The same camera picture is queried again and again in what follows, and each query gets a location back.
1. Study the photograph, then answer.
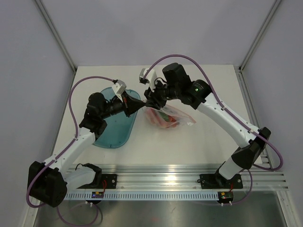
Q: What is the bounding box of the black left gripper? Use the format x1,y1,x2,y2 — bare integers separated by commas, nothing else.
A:
100,91,146,120

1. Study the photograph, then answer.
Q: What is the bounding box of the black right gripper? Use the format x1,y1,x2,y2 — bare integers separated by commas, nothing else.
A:
144,78,180,111

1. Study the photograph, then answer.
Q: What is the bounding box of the red strawberry bunch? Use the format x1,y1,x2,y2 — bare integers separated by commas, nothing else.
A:
145,108,180,129

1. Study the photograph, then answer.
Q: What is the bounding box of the clear pink zip top bag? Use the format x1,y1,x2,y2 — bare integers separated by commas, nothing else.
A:
143,105,196,129

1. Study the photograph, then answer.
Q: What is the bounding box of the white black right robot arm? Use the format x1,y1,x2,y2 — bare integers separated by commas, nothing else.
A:
139,63,271,189

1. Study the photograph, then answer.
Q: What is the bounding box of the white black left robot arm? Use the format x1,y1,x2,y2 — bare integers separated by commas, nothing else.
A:
26,92,146,208

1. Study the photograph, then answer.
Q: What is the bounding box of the blue transparent plastic tray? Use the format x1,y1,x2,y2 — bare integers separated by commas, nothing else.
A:
87,87,137,149

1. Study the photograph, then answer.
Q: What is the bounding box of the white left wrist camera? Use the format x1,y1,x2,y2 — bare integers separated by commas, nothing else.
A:
112,79,126,101

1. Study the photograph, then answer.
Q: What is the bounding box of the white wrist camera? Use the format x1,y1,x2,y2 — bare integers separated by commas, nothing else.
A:
139,68,157,92
112,79,126,101

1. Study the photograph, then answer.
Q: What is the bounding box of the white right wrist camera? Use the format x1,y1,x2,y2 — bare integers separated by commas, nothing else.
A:
139,68,157,92

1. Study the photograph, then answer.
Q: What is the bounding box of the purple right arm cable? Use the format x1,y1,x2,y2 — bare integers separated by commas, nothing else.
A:
143,54,284,206

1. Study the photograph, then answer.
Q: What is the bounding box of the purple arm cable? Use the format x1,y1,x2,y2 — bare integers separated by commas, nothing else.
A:
25,76,119,224
143,54,284,206

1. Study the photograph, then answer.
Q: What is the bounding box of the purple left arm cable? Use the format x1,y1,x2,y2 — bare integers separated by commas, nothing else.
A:
25,76,119,224

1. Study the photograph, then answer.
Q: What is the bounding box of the aluminium mounting rail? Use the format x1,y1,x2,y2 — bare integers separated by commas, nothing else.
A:
97,164,288,191

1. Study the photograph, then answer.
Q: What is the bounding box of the white slotted cable duct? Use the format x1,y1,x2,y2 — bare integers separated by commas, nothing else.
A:
64,191,219,201

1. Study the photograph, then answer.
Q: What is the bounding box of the left aluminium frame post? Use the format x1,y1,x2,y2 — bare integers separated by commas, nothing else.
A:
33,0,77,75

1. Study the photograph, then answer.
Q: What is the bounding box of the aluminium frame post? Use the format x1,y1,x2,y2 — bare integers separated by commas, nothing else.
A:
239,0,284,73
33,0,77,75

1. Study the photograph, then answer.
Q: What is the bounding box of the right aluminium frame post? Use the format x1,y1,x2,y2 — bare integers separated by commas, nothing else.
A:
239,0,284,73

